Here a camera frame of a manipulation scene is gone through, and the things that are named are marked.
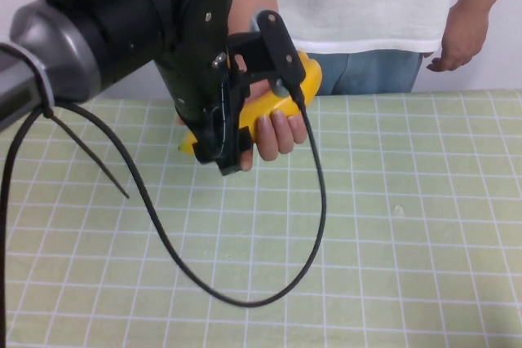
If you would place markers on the yellow banana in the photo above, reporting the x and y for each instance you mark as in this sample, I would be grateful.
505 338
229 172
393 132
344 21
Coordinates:
261 112

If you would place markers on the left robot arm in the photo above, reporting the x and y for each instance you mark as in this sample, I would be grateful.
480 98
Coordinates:
61 46

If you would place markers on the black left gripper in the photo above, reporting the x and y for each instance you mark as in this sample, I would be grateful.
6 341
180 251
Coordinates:
195 38

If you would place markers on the white t-shirt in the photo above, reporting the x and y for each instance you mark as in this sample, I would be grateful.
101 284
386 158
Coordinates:
359 1

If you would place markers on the green checked tablecloth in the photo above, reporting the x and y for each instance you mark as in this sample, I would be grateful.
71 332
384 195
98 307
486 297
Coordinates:
387 209

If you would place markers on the person's right hand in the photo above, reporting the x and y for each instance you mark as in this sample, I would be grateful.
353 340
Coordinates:
279 132

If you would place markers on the person's left hand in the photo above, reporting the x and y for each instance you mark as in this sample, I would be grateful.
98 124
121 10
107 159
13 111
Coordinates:
461 42

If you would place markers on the blue jeans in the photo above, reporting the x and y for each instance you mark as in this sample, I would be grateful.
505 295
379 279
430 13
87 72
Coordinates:
367 73

